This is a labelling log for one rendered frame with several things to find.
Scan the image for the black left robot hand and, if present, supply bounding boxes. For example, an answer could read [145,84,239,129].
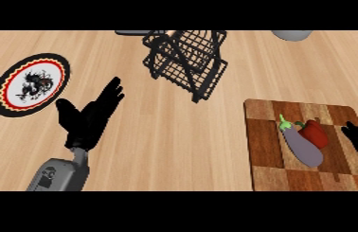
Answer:
[55,76,126,152]

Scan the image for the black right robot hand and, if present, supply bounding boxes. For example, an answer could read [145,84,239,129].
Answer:
[341,120,358,152]

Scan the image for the red bell pepper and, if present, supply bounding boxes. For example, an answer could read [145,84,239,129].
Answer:
[293,118,332,150]

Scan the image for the checkered wooden cutting board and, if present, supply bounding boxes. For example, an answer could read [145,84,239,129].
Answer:
[243,98,358,192]

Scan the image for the purple eggplant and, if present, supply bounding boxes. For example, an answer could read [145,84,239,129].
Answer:
[277,114,324,169]

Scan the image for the black-rimmed patterned plate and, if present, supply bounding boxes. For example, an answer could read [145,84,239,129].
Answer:
[0,52,73,118]

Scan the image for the dark grey flat object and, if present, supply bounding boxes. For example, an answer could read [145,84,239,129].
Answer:
[114,29,154,37]

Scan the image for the grey rounded object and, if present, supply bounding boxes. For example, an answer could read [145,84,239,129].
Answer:
[270,29,315,42]

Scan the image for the black tiered wire basket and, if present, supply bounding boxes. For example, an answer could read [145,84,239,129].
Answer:
[141,29,230,104]

